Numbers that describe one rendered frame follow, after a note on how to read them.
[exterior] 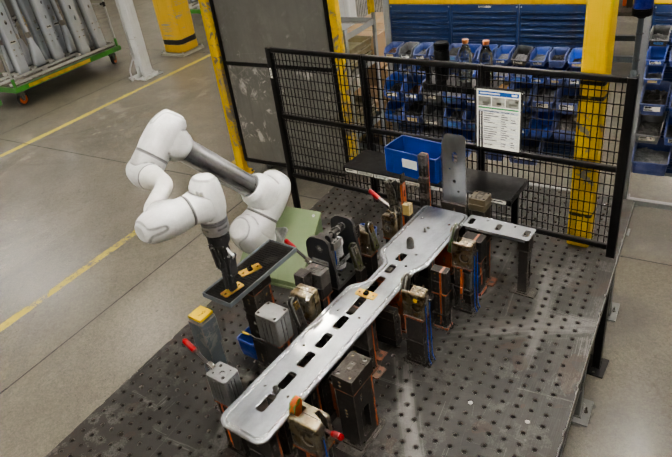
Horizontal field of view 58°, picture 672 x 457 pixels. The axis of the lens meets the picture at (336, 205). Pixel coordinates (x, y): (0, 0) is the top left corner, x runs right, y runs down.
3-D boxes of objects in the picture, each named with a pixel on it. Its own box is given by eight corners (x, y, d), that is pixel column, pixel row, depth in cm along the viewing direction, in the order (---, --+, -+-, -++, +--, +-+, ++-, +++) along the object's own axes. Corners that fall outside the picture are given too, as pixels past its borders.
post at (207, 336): (229, 417, 221) (201, 327, 199) (214, 409, 225) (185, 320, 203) (243, 403, 226) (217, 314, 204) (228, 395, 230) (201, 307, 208)
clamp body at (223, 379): (246, 463, 204) (223, 388, 186) (222, 449, 210) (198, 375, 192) (264, 442, 210) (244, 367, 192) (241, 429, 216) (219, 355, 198)
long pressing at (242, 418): (268, 453, 172) (267, 449, 171) (213, 421, 184) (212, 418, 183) (471, 216, 264) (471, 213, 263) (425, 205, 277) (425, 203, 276)
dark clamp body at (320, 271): (334, 356, 242) (321, 280, 223) (308, 345, 249) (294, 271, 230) (349, 339, 249) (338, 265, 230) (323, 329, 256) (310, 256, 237)
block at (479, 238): (481, 299, 260) (481, 245, 246) (457, 291, 266) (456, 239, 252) (490, 286, 267) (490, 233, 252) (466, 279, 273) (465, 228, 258)
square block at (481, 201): (484, 268, 278) (484, 201, 260) (468, 263, 282) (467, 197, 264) (491, 259, 283) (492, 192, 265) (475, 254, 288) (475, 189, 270)
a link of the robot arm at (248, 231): (242, 250, 289) (216, 239, 270) (258, 216, 291) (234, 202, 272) (267, 262, 281) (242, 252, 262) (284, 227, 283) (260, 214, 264)
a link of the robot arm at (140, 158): (129, 183, 224) (145, 150, 226) (112, 175, 238) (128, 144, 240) (159, 197, 233) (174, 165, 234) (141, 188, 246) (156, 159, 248)
